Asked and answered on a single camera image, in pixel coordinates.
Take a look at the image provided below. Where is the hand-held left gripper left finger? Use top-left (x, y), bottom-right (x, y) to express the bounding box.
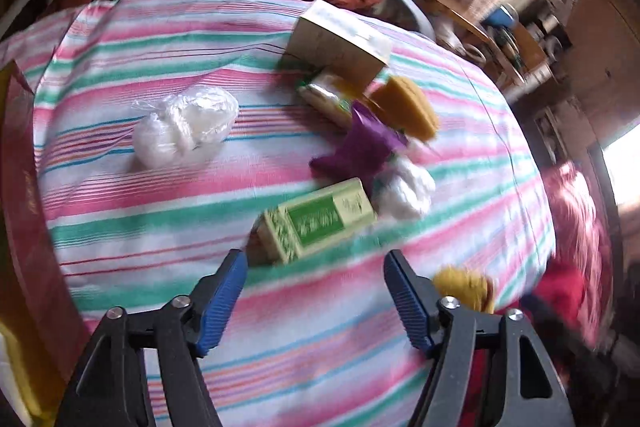
top-left (54, 248), bottom-right (249, 427)

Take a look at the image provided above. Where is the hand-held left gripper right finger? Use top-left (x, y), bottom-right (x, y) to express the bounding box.
top-left (384, 249), bottom-right (576, 427)

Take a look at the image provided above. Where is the green and cream carton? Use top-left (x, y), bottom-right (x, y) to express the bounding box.
top-left (257, 177), bottom-right (378, 265)

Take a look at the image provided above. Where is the yellow sponge block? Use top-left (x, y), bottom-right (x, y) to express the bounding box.
top-left (367, 76), bottom-right (441, 142)

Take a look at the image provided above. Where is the maroon box with gold lining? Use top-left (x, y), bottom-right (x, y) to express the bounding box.
top-left (0, 59), bottom-right (91, 427)

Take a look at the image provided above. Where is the green yellow packet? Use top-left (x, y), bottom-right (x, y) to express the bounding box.
top-left (295, 69), bottom-right (368, 130)

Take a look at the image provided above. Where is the yellow yarn ball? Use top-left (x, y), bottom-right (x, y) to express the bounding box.
top-left (432, 266), bottom-right (497, 314)

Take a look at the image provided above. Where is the small white plastic bag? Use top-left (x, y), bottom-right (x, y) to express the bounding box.
top-left (375, 154), bottom-right (437, 220)

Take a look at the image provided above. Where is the purple cloth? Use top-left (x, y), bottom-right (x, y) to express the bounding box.
top-left (309, 102), bottom-right (408, 190)

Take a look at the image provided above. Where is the red pink cloth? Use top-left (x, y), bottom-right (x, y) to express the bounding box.
top-left (520, 162), bottom-right (621, 427)

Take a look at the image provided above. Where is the large white plastic bag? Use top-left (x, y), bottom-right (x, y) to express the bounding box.
top-left (131, 86), bottom-right (241, 168)

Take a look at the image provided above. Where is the beige cardboard box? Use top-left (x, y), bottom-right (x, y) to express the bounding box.
top-left (285, 0), bottom-right (393, 90)

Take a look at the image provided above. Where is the blue round item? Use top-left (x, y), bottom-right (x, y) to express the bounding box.
top-left (482, 4), bottom-right (518, 30)

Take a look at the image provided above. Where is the wooden side desk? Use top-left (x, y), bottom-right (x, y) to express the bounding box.
top-left (367, 0), bottom-right (551, 82)

